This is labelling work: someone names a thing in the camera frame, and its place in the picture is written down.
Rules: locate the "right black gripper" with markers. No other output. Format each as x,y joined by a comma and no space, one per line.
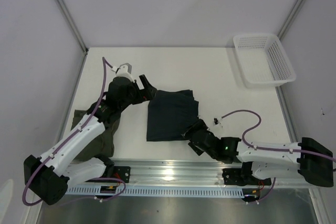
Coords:
200,125

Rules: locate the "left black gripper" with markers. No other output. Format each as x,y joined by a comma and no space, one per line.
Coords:
147,93

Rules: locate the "dark teal shorts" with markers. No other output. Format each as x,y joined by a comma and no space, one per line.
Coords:
170,114

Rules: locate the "olive green shorts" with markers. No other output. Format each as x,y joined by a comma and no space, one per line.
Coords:
103,143

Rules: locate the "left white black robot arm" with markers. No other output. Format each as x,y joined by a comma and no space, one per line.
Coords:
51,174

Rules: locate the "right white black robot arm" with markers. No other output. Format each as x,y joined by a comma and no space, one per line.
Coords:
307,159

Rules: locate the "white perforated plastic basket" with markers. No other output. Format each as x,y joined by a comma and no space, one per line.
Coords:
262,60

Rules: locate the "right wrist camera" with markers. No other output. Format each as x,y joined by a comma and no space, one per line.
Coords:
218,123

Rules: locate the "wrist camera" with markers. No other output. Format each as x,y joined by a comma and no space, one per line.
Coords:
218,123
124,70

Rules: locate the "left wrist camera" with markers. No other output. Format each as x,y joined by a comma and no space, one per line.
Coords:
124,70

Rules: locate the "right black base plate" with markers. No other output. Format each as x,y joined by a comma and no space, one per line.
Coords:
235,177

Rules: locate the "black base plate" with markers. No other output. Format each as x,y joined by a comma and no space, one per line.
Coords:
122,172
235,177

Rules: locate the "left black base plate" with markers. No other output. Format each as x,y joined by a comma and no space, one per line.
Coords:
122,172

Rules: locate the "aluminium mounting rail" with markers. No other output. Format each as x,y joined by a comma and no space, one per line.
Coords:
171,173

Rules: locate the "slotted grey cable duct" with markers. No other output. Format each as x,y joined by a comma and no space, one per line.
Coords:
210,192

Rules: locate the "left aluminium frame post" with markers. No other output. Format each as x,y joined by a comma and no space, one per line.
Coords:
71,24

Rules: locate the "aluminium frame post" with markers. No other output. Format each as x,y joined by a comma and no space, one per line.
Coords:
71,24
290,18

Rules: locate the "right aluminium frame post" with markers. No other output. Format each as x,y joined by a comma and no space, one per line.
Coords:
290,18

